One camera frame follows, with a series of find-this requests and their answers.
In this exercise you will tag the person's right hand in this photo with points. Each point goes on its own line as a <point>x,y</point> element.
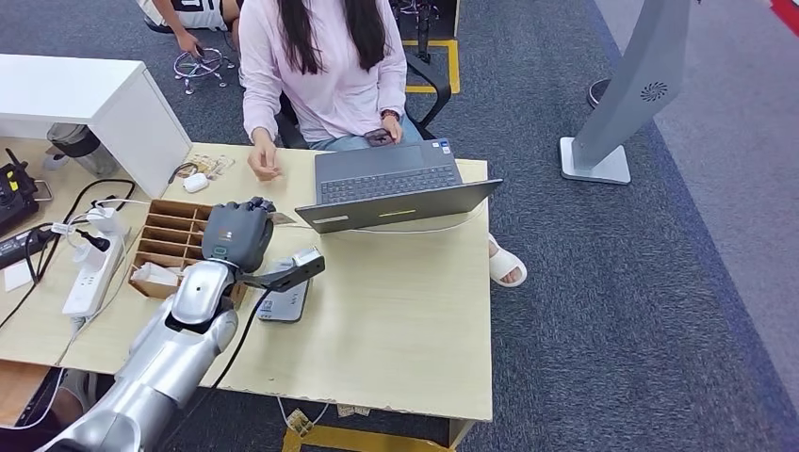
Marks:
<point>265,161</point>

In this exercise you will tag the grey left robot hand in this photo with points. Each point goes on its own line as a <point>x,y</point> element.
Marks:
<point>240,234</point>

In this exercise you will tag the white power strip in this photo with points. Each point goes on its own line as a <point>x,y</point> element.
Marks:
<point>93,281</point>

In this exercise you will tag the person's left hand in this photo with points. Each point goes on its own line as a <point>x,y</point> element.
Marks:
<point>394,128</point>

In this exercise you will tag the grey open laptop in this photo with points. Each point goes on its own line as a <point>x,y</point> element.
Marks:
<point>387,181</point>

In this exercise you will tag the crouching person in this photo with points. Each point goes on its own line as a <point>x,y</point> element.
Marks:
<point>187,15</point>

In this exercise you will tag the dark round base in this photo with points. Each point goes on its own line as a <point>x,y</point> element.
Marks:
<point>596,93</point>

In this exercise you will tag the grey card reader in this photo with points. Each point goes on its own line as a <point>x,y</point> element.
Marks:
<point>284,309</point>

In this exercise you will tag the white room key cards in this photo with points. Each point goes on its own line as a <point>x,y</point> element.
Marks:
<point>153,273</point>

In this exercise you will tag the white earbuds case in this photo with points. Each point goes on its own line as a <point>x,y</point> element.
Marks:
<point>195,183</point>

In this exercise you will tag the person's foot in white sandal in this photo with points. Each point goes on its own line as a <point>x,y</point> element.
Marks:
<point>505,265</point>

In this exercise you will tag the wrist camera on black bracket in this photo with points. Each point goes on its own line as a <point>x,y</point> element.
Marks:
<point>306,262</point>

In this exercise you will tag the brown compartment organizer box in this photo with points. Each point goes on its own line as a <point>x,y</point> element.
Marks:
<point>168,231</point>

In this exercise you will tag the white paper note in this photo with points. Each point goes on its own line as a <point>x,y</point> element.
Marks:
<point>17,276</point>

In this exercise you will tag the dark smartphone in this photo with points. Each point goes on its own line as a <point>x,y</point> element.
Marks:
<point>377,137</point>

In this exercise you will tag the white charger block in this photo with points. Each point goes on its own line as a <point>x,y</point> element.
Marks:
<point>106,219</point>

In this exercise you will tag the black power plug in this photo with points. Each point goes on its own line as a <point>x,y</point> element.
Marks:
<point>95,241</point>

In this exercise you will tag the paper tags under desk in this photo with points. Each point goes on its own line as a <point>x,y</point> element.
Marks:
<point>301,423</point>

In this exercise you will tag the black power brick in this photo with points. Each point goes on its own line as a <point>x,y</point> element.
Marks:
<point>19,248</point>

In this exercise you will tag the black radio controller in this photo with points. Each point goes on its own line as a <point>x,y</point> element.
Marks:
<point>14,193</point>

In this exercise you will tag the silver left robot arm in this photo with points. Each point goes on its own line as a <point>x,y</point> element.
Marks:
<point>168,355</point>

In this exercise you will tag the white cabinet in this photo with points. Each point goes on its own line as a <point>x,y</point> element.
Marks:
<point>93,93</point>

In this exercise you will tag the black chair base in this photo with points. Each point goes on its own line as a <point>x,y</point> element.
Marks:
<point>424,25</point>

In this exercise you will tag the grey kiosk stand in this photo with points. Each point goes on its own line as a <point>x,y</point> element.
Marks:
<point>637,75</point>

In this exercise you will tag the seated person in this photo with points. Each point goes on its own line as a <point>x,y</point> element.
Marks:
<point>331,81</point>

